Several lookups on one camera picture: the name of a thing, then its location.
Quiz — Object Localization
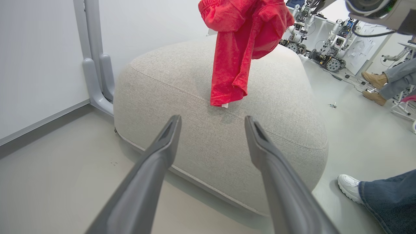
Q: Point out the black floor cable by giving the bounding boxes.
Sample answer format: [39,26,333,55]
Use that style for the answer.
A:
[320,65,369,93]

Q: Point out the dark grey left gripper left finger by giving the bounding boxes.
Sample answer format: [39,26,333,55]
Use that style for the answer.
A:
[85,114,182,234]

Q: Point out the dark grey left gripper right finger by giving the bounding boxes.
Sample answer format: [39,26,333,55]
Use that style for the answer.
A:
[244,115,340,234]

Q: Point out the tan work boot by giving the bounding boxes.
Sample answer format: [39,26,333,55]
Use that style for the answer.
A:
[362,90,387,106]
[361,71,388,90]

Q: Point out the wheeled robot with white arms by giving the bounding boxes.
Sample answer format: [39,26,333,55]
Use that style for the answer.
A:
[309,18,358,72]
[279,0,320,55]

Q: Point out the grey trouser legs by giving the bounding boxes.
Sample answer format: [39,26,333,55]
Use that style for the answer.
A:
[379,58,416,100]

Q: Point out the light grey fabric seat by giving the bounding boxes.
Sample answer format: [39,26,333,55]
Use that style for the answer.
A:
[113,35,329,216]

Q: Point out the white chair base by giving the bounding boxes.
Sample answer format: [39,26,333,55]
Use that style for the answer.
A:
[390,85,416,134]

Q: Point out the white sneaker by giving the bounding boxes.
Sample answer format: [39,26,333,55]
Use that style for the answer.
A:
[338,174,364,205]

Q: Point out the blue denim trouser leg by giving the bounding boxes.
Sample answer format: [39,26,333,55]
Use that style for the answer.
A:
[358,169,416,234]

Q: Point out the grey metal partition foot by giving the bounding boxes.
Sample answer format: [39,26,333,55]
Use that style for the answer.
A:
[73,0,115,116]

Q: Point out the red garment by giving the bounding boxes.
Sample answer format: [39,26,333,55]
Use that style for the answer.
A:
[198,0,295,108]

